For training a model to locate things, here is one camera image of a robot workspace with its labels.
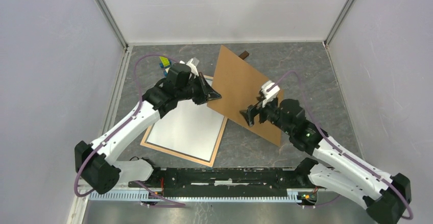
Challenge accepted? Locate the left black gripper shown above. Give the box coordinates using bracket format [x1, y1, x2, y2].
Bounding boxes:
[177, 72, 222, 106]

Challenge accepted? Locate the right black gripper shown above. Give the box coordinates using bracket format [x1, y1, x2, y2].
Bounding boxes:
[239, 94, 293, 136]

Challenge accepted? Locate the brown cardboard backing board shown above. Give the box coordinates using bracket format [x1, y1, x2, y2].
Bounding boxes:
[207, 45, 282, 146]

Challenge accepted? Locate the colourful balloon photo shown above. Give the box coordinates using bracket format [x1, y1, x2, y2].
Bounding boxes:
[147, 79, 226, 162]

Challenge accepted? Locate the light wooden picture frame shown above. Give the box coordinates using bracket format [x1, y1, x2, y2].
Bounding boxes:
[140, 75, 228, 168]

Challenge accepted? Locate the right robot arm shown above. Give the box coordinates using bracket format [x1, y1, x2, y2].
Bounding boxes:
[240, 98, 414, 223]

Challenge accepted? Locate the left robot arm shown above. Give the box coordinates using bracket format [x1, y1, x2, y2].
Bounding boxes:
[74, 63, 222, 197]

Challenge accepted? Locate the small brown block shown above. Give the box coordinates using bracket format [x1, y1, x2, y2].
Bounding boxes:
[238, 51, 250, 60]

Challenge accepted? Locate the green blue toy car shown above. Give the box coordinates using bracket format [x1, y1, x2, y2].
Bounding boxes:
[159, 56, 172, 69]

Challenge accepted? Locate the aluminium base profile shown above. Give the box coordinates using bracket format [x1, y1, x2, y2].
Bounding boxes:
[77, 167, 384, 191]

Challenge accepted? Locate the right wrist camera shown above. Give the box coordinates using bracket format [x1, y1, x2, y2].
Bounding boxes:
[260, 80, 280, 108]

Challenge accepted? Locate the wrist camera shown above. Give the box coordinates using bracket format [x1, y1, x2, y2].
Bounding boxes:
[180, 57, 200, 77]
[260, 80, 280, 108]

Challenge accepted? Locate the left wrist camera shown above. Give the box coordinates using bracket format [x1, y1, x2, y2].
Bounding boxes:
[180, 57, 200, 77]

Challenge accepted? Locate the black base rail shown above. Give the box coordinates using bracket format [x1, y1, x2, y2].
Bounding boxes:
[144, 167, 315, 197]

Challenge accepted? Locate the left floor aluminium rail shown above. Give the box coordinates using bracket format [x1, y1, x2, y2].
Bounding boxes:
[97, 46, 133, 140]

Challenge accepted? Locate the slotted cable duct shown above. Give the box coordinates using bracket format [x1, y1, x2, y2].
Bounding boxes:
[88, 189, 318, 204]

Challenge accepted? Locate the left corner aluminium post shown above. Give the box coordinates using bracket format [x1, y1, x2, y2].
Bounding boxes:
[95, 0, 129, 49]

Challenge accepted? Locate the corner aluminium post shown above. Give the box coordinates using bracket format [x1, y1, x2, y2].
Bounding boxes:
[323, 0, 356, 49]
[95, 0, 129, 49]

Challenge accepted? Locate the right corner aluminium post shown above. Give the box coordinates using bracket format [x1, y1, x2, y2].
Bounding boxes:
[323, 0, 356, 49]

